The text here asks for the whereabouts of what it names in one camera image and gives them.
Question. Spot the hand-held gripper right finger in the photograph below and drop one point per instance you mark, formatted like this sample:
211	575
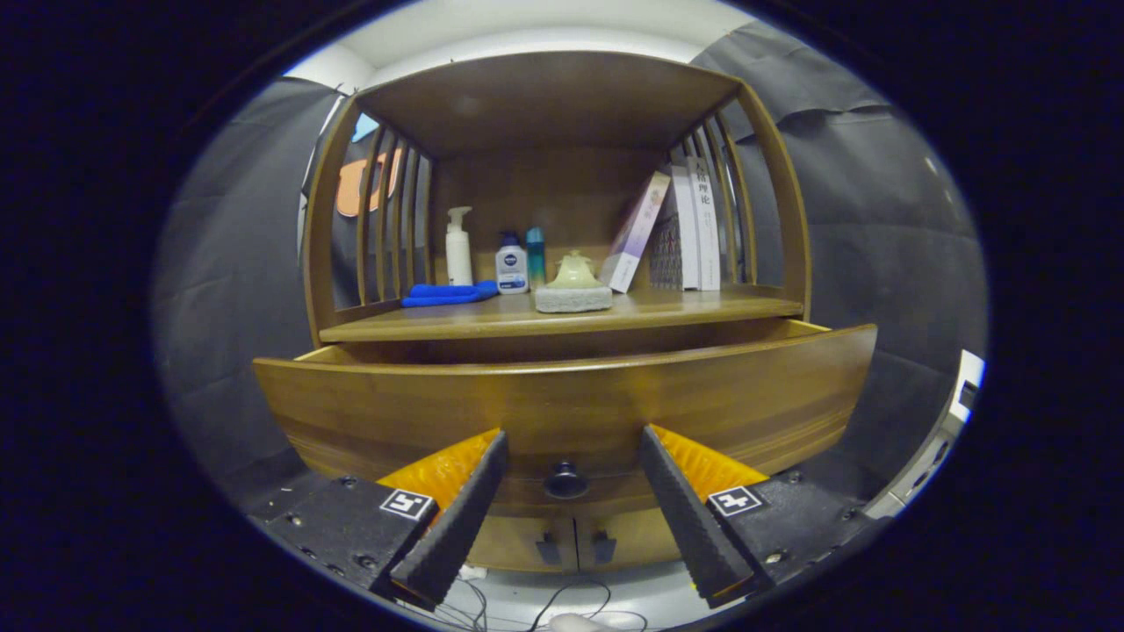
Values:
689	527

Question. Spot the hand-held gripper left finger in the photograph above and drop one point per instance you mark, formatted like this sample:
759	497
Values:
457	527

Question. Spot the brown wooden drawer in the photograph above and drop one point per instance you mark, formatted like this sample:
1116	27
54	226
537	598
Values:
571	404

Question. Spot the wooden cabinet door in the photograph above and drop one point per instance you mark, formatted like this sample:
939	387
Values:
518	544
632	544

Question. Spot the wooden countertop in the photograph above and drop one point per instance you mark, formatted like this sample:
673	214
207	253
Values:
685	307

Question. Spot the brown wooden cabinet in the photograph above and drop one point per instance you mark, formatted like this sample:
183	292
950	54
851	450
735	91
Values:
544	96

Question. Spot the blue folded cloth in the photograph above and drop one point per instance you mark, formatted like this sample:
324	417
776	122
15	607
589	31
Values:
443	294

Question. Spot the white bottle with blue cap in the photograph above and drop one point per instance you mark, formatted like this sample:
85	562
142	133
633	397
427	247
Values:
511	272

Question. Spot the white pump bottle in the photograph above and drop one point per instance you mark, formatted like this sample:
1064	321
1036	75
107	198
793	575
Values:
458	259

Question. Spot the slim teal bottle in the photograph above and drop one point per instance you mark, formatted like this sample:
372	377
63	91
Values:
536	259

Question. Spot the patterned cover book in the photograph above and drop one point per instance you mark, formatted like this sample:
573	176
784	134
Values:
688	228

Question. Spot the purple white book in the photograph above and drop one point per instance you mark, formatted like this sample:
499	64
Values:
637	233

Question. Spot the white appliance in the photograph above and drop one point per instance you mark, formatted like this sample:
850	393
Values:
966	377

